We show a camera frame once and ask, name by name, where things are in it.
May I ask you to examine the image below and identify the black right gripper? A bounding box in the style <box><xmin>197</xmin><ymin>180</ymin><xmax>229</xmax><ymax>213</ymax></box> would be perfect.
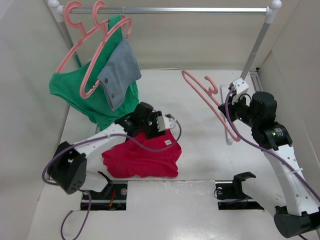
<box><xmin>218</xmin><ymin>91</ymin><xmax>260</xmax><ymax>128</ymax></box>

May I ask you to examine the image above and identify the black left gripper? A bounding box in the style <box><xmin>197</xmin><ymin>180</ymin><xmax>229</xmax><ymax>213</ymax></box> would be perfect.
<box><xmin>139</xmin><ymin>112</ymin><xmax>165</xmax><ymax>138</ymax></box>

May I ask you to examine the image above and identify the red t shirt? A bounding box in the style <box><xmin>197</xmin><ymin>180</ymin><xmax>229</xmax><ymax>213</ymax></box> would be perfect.
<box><xmin>101</xmin><ymin>139</ymin><xmax>182</xmax><ymax>179</ymax></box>

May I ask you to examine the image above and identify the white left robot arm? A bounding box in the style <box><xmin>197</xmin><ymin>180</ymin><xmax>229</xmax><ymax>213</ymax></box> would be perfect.
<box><xmin>44</xmin><ymin>102</ymin><xmax>176</xmax><ymax>199</ymax></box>

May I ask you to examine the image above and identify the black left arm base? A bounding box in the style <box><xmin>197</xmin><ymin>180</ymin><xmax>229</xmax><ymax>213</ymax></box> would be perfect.
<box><xmin>80</xmin><ymin>171</ymin><xmax>128</xmax><ymax>211</ymax></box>

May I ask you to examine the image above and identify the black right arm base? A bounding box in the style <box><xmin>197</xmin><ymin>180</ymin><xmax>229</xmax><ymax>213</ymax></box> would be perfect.
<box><xmin>213</xmin><ymin>171</ymin><xmax>264</xmax><ymax>211</ymax></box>

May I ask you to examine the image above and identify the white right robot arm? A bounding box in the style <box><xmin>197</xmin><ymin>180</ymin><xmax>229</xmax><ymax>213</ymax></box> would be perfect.
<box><xmin>219</xmin><ymin>89</ymin><xmax>320</xmax><ymax>239</ymax></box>

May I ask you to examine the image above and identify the pink hanger with garments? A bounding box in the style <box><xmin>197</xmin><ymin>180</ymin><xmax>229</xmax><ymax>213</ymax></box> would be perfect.
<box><xmin>79</xmin><ymin>0</ymin><xmax>133</xmax><ymax>100</ymax></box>

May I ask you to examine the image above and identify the blue denim garment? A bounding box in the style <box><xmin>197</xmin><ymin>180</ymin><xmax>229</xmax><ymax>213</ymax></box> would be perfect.
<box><xmin>97</xmin><ymin>38</ymin><xmax>142</xmax><ymax>111</ymax></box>

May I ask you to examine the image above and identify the green garment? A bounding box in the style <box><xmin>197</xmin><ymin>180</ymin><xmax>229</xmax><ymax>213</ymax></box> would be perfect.
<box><xmin>49</xmin><ymin>29</ymin><xmax>140</xmax><ymax>130</ymax></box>

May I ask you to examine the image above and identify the silver clothes rack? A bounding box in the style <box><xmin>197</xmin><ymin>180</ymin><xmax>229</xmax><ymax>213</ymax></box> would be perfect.
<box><xmin>46</xmin><ymin>0</ymin><xmax>283</xmax><ymax>146</ymax></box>

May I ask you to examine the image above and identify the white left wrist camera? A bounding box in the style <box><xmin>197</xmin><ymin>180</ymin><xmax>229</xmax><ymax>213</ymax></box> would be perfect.
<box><xmin>156</xmin><ymin>114</ymin><xmax>176</xmax><ymax>132</ymax></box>

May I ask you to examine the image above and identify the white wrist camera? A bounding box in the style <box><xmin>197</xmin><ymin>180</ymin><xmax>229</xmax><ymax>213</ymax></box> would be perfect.
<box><xmin>156</xmin><ymin>114</ymin><xmax>176</xmax><ymax>132</ymax></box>
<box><xmin>229</xmin><ymin>77</ymin><xmax>249</xmax><ymax>105</ymax></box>

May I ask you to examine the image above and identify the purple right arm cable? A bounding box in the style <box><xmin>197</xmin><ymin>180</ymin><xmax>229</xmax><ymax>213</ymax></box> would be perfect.
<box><xmin>224</xmin><ymin>87</ymin><xmax>320</xmax><ymax>240</ymax></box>

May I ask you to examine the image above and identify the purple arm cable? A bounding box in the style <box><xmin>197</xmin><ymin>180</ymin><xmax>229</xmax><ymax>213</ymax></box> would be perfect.
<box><xmin>224</xmin><ymin>87</ymin><xmax>320</xmax><ymax>240</ymax></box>
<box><xmin>41</xmin><ymin>113</ymin><xmax>183</xmax><ymax>240</ymax></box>

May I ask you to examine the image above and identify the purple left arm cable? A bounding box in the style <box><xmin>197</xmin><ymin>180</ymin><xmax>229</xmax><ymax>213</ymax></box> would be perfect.
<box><xmin>41</xmin><ymin>113</ymin><xmax>183</xmax><ymax>240</ymax></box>

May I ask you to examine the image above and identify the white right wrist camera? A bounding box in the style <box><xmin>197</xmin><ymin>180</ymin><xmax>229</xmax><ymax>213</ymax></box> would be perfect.
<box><xmin>229</xmin><ymin>77</ymin><xmax>249</xmax><ymax>105</ymax></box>

